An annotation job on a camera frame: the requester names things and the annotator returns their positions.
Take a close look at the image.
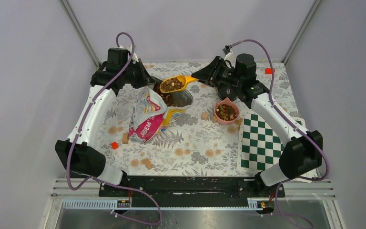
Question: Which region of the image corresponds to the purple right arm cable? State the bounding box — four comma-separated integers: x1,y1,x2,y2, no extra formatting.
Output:
222,39,330,229

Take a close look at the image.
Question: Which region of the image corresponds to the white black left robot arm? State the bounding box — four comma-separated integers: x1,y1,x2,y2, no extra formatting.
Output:
55,46,156,196

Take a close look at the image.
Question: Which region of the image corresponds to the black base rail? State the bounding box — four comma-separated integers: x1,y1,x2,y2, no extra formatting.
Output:
99,176,285,208

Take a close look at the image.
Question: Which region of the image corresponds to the small wooden block by bowl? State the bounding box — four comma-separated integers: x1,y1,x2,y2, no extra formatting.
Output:
211,116,217,123

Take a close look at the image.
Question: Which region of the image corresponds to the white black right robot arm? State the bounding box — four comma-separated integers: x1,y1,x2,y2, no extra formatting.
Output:
191,53,323,197

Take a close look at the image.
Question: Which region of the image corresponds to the wooden block left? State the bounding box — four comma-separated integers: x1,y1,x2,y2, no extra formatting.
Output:
122,132,129,144

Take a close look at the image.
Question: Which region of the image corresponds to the floral table mat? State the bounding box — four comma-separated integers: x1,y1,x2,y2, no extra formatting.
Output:
88,62,312,177

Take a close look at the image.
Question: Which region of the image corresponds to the red block at front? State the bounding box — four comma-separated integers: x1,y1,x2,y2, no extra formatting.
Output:
111,142,119,149

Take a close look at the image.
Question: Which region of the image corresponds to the pet food bag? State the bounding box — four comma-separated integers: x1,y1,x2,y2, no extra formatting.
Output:
129,83,193,142

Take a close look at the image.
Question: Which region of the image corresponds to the yellow plastic scoop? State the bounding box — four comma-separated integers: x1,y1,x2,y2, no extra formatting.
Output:
159,75,198,93

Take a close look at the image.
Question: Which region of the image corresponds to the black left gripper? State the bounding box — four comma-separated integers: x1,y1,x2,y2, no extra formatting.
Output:
121,58,155,89

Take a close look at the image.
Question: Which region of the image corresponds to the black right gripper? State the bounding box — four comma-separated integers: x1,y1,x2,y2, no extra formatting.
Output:
191,56,243,88

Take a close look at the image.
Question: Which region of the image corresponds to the wooden cylinder near bowl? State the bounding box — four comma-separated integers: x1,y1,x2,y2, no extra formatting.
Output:
201,112,209,121

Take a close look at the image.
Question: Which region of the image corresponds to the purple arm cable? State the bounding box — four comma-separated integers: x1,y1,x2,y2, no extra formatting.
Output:
222,39,330,229
65,32,163,226

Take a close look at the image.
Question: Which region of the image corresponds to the pink pet food bowl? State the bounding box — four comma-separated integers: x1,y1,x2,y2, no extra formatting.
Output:
214,98,240,125

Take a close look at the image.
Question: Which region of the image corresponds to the red block at back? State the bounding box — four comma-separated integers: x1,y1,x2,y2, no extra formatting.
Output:
264,68,275,74

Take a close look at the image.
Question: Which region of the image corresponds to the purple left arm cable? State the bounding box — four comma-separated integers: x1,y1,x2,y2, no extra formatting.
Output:
65,32,163,226

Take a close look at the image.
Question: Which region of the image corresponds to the red block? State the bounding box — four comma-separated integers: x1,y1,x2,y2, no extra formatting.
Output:
111,142,119,149
264,68,275,74

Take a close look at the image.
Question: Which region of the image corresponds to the green white checkerboard mat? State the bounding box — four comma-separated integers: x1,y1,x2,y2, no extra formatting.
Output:
236,110,319,184

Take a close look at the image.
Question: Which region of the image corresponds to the wooden block front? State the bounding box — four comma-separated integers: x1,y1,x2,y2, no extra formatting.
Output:
142,158,153,170

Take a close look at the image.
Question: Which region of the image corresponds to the black round lid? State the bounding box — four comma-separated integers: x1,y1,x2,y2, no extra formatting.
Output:
217,84,238,101

